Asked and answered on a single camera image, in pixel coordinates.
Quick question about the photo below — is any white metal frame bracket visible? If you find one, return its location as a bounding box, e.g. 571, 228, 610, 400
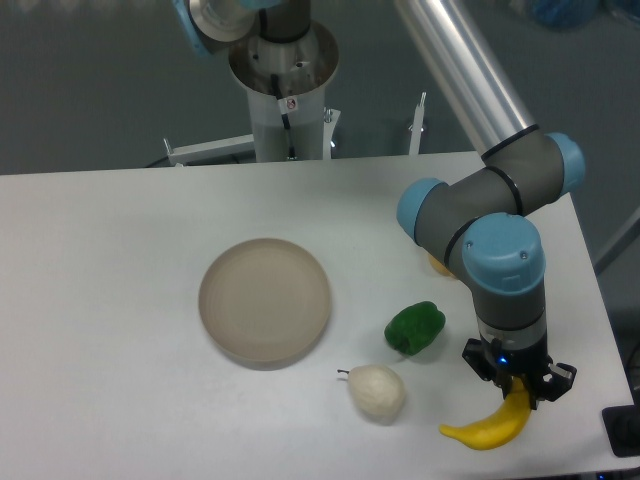
163, 134, 254, 166

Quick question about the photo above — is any blue plastic bag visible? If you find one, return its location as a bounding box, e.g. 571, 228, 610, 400
528, 0, 599, 30

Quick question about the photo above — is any green toy bell pepper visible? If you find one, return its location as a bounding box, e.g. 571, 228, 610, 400
384, 301, 446, 356

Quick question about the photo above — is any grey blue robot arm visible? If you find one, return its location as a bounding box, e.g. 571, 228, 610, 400
175, 1, 585, 405

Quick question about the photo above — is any orange toy bread roll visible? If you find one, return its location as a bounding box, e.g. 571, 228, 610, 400
427, 254, 455, 278

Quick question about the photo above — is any white upright frame post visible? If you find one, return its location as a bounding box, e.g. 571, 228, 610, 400
408, 91, 427, 155

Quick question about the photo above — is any white toy pear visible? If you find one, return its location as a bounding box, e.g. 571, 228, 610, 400
337, 364, 407, 423

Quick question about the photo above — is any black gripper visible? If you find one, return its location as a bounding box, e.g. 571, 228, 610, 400
462, 335, 577, 408

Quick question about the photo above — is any yellow toy banana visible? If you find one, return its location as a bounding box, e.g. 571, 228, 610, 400
439, 377, 531, 451

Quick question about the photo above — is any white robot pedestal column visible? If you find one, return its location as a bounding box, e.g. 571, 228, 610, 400
229, 21, 339, 162

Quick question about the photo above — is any black device at edge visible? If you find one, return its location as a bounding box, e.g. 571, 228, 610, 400
602, 405, 639, 458

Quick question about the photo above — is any black cable on pedestal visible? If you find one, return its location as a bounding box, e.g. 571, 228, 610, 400
269, 73, 297, 161

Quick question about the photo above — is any beige round plate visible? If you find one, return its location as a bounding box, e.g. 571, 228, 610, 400
198, 238, 332, 370

